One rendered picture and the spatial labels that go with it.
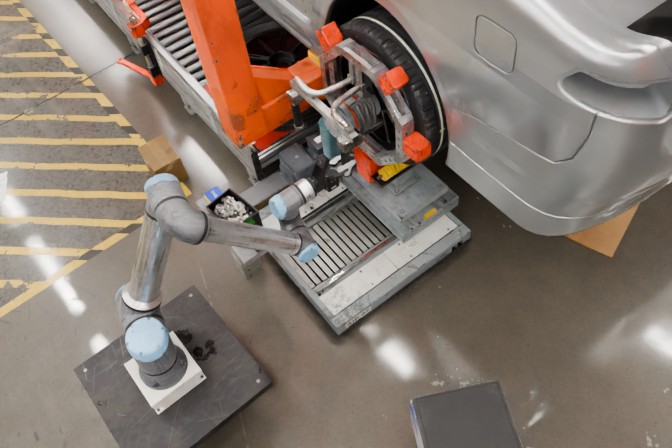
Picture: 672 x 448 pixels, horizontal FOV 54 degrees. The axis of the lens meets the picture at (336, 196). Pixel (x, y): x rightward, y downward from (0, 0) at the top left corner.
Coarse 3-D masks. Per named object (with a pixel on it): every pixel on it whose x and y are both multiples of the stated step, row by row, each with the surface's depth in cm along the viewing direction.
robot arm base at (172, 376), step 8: (184, 352) 262; (176, 360) 252; (184, 360) 258; (176, 368) 253; (184, 368) 257; (144, 376) 252; (152, 376) 249; (160, 376) 250; (168, 376) 251; (176, 376) 253; (152, 384) 252; (160, 384) 252; (168, 384) 253
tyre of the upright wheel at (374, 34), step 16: (368, 16) 260; (384, 16) 256; (352, 32) 259; (368, 32) 251; (384, 32) 250; (400, 32) 249; (384, 48) 246; (400, 48) 246; (416, 48) 247; (400, 64) 244; (416, 64) 245; (416, 80) 245; (432, 80) 248; (416, 96) 246; (432, 96) 248; (416, 112) 251; (432, 112) 250; (416, 128) 258; (432, 128) 254; (384, 144) 292; (432, 144) 261
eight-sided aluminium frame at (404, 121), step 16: (336, 48) 259; (352, 48) 257; (320, 64) 281; (336, 64) 282; (368, 64) 248; (336, 80) 288; (336, 96) 294; (384, 96) 248; (400, 96) 249; (400, 112) 252; (400, 128) 250; (368, 144) 295; (400, 144) 259; (384, 160) 280; (400, 160) 266
